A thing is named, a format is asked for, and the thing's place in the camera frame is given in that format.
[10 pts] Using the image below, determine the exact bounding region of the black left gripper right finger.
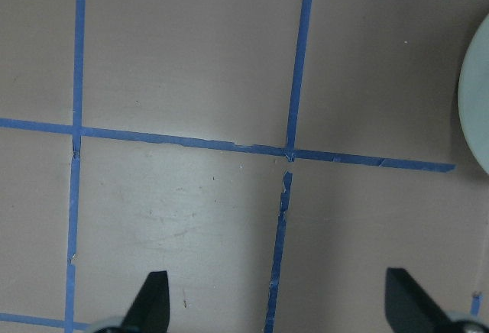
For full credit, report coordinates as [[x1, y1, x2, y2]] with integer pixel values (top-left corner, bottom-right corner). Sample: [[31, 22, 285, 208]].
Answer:
[[384, 267, 458, 333]]

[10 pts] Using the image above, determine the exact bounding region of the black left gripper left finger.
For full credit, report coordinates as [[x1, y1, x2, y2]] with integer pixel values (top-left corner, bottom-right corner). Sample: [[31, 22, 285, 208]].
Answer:
[[120, 271, 170, 333]]

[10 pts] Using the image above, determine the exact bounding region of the pale green cooking pot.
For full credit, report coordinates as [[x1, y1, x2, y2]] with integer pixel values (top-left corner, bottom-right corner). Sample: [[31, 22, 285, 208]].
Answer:
[[458, 18, 488, 172]]

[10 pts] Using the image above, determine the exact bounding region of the brown paper table cover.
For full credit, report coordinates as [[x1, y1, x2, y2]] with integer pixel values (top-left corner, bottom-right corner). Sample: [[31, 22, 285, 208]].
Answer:
[[1, 0, 488, 332]]

